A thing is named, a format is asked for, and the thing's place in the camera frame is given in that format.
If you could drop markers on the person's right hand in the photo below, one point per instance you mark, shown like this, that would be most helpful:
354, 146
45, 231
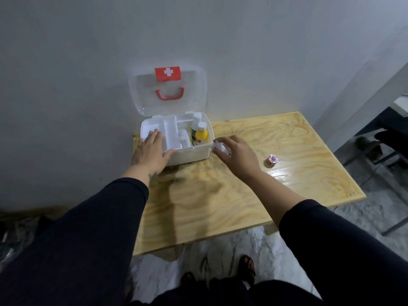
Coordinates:
242, 159

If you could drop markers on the person's black sandal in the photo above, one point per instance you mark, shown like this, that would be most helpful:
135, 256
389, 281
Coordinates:
247, 267
188, 279

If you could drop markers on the person's right forearm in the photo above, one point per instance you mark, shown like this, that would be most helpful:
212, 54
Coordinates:
334, 251

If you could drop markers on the person's right black sandal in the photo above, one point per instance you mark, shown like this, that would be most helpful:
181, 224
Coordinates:
247, 267

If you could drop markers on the person's dark clothing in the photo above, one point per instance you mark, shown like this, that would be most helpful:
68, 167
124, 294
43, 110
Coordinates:
223, 294

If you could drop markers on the white bottle green stripes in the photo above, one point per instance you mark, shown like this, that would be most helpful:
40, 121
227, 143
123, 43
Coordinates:
196, 119

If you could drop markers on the long white gauze roll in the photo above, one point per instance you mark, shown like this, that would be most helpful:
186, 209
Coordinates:
220, 147

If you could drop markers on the person's left hand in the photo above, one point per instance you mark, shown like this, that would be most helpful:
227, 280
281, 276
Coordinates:
149, 154

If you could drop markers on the person's left black sandal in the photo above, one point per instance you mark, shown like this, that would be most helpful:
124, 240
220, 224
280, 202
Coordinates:
188, 279

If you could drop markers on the dark chair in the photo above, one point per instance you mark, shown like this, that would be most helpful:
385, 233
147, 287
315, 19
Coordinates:
389, 137

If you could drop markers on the wooden table leg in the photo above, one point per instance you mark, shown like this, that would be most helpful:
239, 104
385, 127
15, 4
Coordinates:
271, 228

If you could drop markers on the small red tape roll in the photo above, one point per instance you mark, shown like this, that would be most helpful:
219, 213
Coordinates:
272, 159

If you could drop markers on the yellow bottle white cap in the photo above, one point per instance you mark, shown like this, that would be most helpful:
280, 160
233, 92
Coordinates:
201, 137

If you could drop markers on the white first aid box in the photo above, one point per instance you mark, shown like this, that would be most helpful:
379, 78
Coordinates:
191, 157

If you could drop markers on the white desk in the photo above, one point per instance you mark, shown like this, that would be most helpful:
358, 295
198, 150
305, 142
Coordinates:
402, 105

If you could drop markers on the medium white gauze roll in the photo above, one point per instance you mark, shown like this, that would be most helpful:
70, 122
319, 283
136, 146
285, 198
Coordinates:
181, 137

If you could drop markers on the wooden table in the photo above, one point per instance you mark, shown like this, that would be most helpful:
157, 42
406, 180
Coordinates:
207, 213

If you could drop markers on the person's left forearm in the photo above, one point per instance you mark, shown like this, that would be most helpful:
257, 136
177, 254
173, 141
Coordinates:
79, 245

